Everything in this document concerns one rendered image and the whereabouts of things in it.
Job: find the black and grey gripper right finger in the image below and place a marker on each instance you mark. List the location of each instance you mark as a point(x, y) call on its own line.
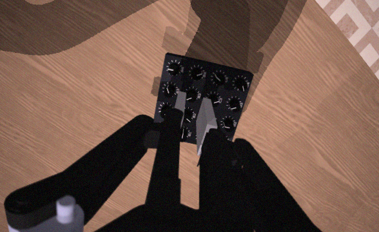
point(236, 182)

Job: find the black knob box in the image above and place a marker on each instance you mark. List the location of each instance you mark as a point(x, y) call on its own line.
point(198, 79)

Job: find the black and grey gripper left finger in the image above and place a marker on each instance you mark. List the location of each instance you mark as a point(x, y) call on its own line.
point(67, 201)

